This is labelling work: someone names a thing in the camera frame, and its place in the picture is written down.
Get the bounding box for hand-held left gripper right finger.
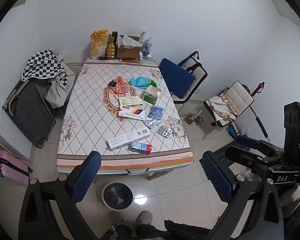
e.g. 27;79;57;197
202;151;283;240

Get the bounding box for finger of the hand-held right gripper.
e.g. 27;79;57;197
236;134;284;155
224;146;275;167

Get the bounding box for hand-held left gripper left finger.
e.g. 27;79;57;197
18;151;108;240

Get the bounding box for round trash bin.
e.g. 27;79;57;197
102;182;135;210

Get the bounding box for silver foil blister pack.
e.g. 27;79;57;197
144;117;163;129

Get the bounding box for person's right forearm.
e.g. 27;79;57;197
277;184;300;222

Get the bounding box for blue slipper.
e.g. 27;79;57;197
226;125;238;139

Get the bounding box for beige cloth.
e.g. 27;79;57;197
207;94;237;123

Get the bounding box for long white box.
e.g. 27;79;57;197
105;128;151;152

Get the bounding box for black rod with red knob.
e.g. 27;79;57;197
250;81;269;138

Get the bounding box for table with patterned tablecloth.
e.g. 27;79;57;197
56;57;195;174

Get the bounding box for dark fleece clothing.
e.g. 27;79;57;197
164;219;213;240

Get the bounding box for metal dumbbell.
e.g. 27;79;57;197
184;114;204;126

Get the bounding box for small blue and red box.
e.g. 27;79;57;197
129;141;152;153

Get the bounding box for white table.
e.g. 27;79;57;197
125;166;175;181

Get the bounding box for round pill blister pack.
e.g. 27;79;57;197
157;126;172;137

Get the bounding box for grey slipper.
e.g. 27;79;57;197
136;210;153;227

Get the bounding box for white striped medicine box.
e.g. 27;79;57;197
117;106;146;122

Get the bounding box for person's dark pants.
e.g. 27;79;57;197
100;224;165;240

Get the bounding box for pink suitcase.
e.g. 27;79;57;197
0;150;33;186

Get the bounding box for dark grey suitcase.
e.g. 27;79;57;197
2;79;57;149

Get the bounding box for pale yellow paper leaflet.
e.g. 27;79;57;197
117;96;143;108

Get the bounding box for white bag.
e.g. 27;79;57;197
46;54;77;109

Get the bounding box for blue plastic bag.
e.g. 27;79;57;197
149;105;164;118

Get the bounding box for orange plastic bag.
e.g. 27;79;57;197
112;76;130;95

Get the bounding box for blue cushion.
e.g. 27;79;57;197
159;58;197;100

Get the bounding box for green and white medicine box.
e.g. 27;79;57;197
142;85;162;105

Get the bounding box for light blue face mask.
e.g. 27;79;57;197
129;76;150;88

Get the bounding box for black and white checkered cloth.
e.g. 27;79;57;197
21;50;69;88

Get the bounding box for gold bottle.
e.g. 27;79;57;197
105;37;117;60

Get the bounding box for cardboard box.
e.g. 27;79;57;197
117;35;143;59

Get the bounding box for yellow snack bag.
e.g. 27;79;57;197
90;29;109;58

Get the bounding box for plastic water bottle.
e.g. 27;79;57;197
142;38;152;57

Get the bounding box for white crumpled paper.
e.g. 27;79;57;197
120;35;142;47

